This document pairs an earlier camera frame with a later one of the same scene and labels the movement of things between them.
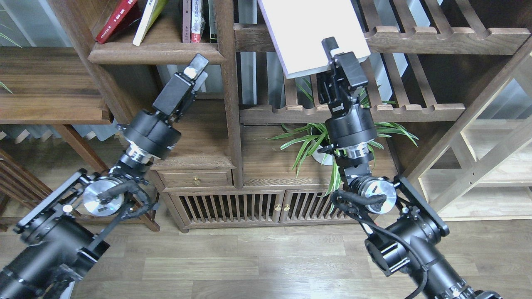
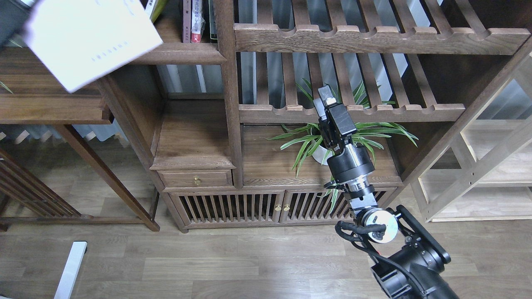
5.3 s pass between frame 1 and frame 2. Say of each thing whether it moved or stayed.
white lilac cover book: moved
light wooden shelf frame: stayed
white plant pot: stayed
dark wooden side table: stayed
